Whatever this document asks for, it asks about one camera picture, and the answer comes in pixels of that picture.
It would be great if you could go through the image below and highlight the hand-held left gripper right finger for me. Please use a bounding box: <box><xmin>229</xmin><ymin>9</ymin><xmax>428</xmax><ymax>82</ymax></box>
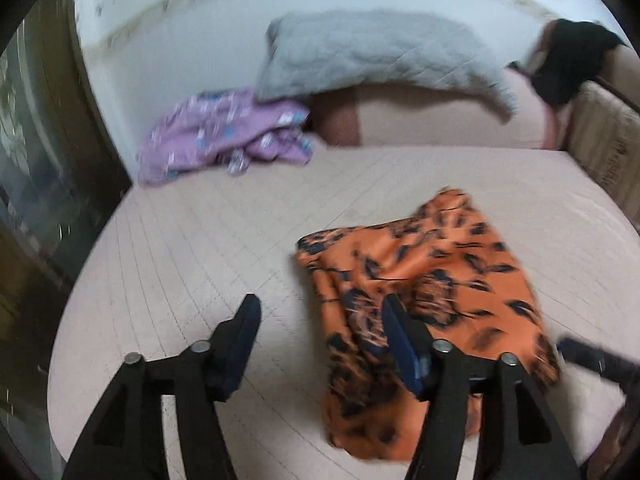
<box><xmin>382</xmin><ymin>294</ymin><xmax>583</xmax><ymax>480</ymax></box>

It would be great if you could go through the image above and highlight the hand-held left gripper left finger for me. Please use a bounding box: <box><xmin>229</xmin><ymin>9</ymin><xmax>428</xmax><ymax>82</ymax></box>
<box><xmin>62</xmin><ymin>294</ymin><xmax>262</xmax><ymax>480</ymax></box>

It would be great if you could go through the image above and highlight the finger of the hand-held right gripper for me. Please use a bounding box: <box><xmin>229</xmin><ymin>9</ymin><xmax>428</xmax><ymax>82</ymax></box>
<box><xmin>557</xmin><ymin>337</ymin><xmax>631</xmax><ymax>391</ymax></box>

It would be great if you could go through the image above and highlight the orange floral blouse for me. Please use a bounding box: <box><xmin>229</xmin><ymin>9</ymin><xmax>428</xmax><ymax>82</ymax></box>
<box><xmin>295</xmin><ymin>187</ymin><xmax>561</xmax><ymax>461</ymax></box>

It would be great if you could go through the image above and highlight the pink quilted sofa seat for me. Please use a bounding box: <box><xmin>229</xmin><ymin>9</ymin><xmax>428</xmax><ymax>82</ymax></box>
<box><xmin>47</xmin><ymin>145</ymin><xmax>640</xmax><ymax>466</ymax></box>

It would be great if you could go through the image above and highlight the striped brown back cushion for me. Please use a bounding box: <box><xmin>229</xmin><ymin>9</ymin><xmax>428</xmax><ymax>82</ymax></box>
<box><xmin>567</xmin><ymin>80</ymin><xmax>640</xmax><ymax>221</ymax></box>

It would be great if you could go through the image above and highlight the purple floral garment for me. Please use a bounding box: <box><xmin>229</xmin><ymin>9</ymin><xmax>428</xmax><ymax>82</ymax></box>
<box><xmin>137</xmin><ymin>87</ymin><xmax>315</xmax><ymax>188</ymax></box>

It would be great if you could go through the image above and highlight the pink bolster cushion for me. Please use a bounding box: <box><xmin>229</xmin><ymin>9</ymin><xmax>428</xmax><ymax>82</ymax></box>
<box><xmin>312</xmin><ymin>67</ymin><xmax>558</xmax><ymax>150</ymax></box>

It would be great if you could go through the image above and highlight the wooden stained glass door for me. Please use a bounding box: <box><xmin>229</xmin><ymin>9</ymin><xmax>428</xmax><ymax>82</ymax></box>
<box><xmin>0</xmin><ymin>0</ymin><xmax>133</xmax><ymax>461</ymax></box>

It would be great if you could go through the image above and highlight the pink sofa backrest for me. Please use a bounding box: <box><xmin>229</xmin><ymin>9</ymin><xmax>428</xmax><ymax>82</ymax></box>
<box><xmin>597</xmin><ymin>42</ymin><xmax>640</xmax><ymax>111</ymax></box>

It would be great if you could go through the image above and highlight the grey quilted pillow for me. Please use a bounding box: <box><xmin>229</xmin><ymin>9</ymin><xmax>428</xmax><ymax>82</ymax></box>
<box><xmin>256</xmin><ymin>9</ymin><xmax>520</xmax><ymax>122</ymax></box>

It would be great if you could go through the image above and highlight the black cloth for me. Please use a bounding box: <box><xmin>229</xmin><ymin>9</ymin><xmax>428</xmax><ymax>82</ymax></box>
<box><xmin>507</xmin><ymin>19</ymin><xmax>630</xmax><ymax>108</ymax></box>

